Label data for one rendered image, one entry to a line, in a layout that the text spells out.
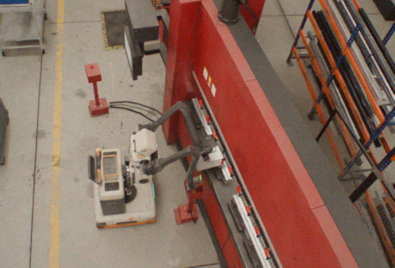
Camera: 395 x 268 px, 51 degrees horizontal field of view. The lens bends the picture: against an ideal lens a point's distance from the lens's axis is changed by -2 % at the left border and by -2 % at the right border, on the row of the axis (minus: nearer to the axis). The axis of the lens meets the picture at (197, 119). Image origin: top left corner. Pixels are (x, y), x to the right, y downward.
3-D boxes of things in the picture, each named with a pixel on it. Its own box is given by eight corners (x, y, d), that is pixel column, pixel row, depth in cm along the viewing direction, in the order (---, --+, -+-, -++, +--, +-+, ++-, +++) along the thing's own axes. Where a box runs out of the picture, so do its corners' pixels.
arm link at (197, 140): (182, 106, 397) (180, 110, 387) (188, 104, 395) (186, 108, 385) (198, 146, 408) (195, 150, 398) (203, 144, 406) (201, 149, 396)
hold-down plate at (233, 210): (227, 204, 406) (228, 202, 404) (232, 202, 408) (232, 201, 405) (239, 231, 391) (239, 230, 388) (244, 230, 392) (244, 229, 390)
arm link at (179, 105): (181, 97, 394) (178, 100, 385) (190, 107, 395) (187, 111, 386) (149, 125, 411) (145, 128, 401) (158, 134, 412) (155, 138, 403)
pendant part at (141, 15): (125, 54, 476) (123, -6, 407) (147, 51, 482) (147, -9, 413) (134, 87, 449) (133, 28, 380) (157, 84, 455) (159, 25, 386)
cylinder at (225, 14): (213, 10, 353) (222, -38, 315) (241, 6, 360) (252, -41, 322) (228, 37, 335) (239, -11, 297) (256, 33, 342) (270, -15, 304)
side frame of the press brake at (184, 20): (161, 129, 553) (171, -15, 366) (220, 116, 576) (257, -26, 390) (166, 145, 540) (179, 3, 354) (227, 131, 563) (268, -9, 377)
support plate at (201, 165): (191, 156, 420) (191, 155, 419) (215, 150, 427) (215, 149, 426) (197, 171, 410) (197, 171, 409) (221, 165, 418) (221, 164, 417)
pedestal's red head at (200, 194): (184, 183, 438) (185, 175, 424) (199, 180, 441) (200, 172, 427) (187, 200, 427) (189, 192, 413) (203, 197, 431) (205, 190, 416)
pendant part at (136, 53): (124, 50, 459) (123, 26, 430) (135, 49, 462) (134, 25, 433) (132, 81, 436) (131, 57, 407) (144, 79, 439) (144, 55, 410)
